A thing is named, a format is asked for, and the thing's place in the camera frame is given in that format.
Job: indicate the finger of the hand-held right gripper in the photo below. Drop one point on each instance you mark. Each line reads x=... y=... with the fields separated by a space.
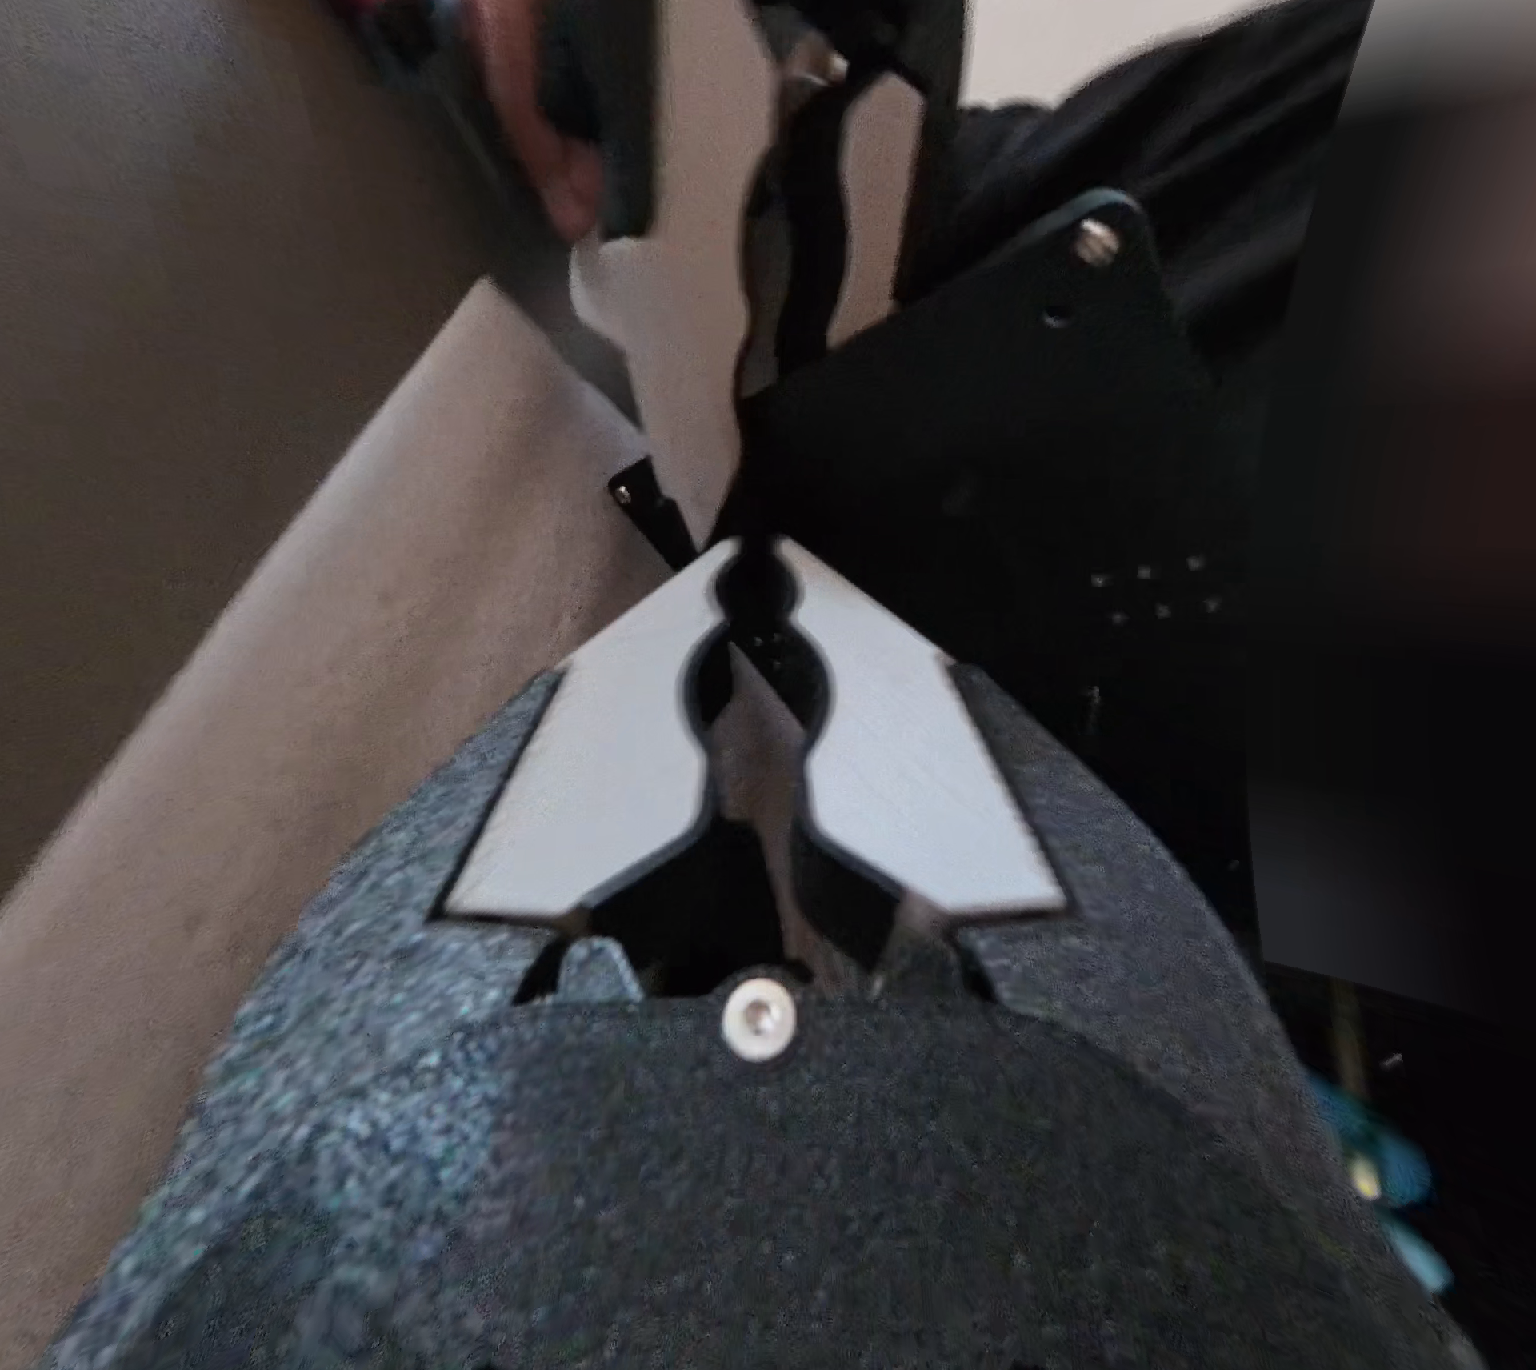
x=695 y=195
x=882 y=195

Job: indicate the blue toy robot arm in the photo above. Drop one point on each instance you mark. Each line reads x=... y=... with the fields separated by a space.
x=961 y=434

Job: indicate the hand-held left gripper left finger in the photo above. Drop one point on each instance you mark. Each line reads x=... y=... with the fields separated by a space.
x=588 y=795

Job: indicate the white foam sheet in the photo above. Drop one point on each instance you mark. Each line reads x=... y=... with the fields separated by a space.
x=301 y=676

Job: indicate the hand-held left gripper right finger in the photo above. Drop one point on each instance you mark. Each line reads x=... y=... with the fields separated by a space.
x=937 y=795

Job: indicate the person's right hand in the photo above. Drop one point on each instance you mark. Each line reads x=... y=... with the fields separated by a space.
x=509 y=15

